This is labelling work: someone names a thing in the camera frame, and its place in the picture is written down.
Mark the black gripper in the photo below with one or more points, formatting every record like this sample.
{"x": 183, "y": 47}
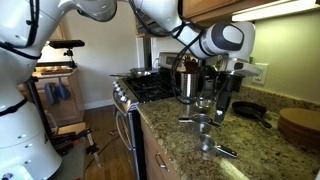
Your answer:
{"x": 225, "y": 90}

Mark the medium silver measuring cup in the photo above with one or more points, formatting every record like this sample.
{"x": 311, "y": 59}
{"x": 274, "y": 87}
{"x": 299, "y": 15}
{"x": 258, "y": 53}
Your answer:
{"x": 208, "y": 144}

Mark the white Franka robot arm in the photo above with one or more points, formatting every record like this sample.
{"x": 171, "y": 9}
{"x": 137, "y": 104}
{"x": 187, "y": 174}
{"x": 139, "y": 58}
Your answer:
{"x": 20, "y": 140}

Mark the shallow steel bowl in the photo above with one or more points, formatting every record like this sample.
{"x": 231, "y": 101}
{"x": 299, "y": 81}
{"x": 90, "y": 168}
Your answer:
{"x": 203, "y": 106}

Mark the black cast iron skillet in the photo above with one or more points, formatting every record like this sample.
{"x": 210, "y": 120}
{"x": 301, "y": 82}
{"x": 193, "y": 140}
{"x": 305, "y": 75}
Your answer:
{"x": 248, "y": 108}

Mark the ribbed steel utensil holder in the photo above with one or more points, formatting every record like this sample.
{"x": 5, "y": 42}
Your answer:
{"x": 188, "y": 86}

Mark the wooden cooking utensils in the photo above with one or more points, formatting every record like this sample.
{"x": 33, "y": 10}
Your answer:
{"x": 191, "y": 66}

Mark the round wooden cutting board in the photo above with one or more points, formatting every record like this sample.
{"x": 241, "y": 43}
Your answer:
{"x": 300, "y": 123}

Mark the wooden drawer cabinet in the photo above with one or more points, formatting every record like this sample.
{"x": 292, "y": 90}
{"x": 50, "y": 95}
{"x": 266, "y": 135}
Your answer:
{"x": 148, "y": 143}

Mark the steel frying pan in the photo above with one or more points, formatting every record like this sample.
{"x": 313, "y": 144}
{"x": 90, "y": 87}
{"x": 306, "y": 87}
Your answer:
{"x": 140, "y": 73}

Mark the stainless gas stove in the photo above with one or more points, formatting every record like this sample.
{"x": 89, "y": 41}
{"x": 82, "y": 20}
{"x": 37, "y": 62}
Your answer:
{"x": 138, "y": 146}

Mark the wooden upper cabinet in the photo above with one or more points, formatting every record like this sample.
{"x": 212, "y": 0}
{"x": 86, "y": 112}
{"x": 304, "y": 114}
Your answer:
{"x": 213, "y": 6}
{"x": 56, "y": 33}

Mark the under-cabinet light strip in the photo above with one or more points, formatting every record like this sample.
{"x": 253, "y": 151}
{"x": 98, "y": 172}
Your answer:
{"x": 273, "y": 10}

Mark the wooden island cabinet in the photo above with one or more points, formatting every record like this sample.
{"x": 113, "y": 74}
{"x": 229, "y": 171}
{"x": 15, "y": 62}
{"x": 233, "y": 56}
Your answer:
{"x": 75, "y": 100}

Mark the flat wooden board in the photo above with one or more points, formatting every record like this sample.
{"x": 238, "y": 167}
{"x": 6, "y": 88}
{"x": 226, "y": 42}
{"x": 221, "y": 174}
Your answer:
{"x": 71, "y": 127}

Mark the black clamp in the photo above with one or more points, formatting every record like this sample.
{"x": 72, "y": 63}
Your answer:
{"x": 66, "y": 140}

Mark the blue oven mitt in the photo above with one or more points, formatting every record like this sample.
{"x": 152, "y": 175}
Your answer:
{"x": 63, "y": 91}
{"x": 50, "y": 94}

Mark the gray robot mounting platform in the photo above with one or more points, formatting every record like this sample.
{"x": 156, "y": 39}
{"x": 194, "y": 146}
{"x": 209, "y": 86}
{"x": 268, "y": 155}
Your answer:
{"x": 71, "y": 166}

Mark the wooden tray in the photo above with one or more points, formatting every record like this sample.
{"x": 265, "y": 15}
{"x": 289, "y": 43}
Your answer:
{"x": 56, "y": 70}

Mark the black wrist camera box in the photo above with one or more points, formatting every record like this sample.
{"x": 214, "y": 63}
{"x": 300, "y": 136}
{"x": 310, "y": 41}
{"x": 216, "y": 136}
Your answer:
{"x": 237, "y": 84}

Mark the white wall outlet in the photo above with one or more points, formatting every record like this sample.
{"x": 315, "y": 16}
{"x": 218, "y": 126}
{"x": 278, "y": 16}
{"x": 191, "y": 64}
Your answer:
{"x": 263, "y": 80}

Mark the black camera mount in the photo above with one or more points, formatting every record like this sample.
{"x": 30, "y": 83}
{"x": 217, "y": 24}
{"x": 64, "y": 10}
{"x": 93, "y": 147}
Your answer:
{"x": 70, "y": 56}

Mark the black stereo camera bar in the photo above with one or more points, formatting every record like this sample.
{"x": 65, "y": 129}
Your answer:
{"x": 66, "y": 44}

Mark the black metal stand frame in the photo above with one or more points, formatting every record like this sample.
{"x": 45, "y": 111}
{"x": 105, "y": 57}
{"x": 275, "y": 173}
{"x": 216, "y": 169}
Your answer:
{"x": 50, "y": 63}

